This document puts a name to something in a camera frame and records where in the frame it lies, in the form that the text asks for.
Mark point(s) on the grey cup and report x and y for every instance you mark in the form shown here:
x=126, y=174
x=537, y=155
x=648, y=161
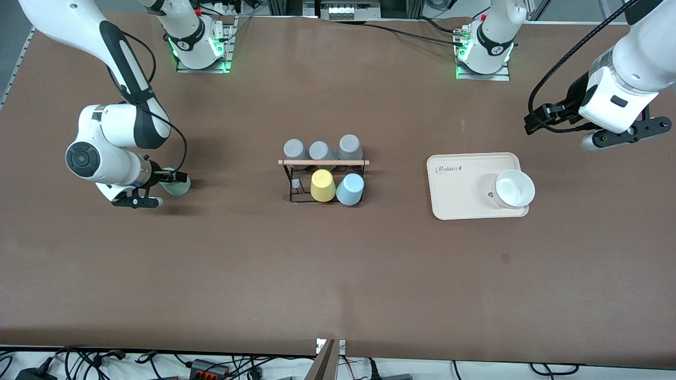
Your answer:
x=350, y=145
x=294, y=149
x=319, y=150

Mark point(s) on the light blue cup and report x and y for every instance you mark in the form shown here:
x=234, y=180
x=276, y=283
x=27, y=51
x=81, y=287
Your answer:
x=350, y=190

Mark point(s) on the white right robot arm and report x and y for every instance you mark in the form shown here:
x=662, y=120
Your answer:
x=116, y=132

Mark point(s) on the white power strip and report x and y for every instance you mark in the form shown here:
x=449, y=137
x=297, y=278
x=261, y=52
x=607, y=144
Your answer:
x=346, y=11

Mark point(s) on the white metal bracket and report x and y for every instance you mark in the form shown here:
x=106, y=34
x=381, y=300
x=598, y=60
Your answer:
x=341, y=347

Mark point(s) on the black power brick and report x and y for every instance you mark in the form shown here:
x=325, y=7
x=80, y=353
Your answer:
x=34, y=374

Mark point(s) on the grey support post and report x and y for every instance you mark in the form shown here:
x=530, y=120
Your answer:
x=325, y=364

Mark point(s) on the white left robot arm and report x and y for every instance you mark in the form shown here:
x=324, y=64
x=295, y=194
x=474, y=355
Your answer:
x=494, y=37

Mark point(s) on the beige plastic tray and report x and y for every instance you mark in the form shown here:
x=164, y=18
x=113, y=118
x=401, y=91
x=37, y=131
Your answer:
x=459, y=190

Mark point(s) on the black aluminium frame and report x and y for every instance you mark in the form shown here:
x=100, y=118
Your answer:
x=285, y=6

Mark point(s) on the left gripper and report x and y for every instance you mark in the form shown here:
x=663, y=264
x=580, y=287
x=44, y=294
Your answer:
x=571, y=99

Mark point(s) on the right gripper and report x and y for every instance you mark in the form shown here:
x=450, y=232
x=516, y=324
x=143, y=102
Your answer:
x=155, y=172

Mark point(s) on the black adapter with red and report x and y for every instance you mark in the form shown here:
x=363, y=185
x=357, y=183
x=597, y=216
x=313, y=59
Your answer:
x=203, y=366

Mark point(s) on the pale green cup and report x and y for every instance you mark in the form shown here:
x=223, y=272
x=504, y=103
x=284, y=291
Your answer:
x=179, y=189

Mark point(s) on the yellow cup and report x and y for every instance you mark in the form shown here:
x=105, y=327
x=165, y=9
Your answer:
x=323, y=186

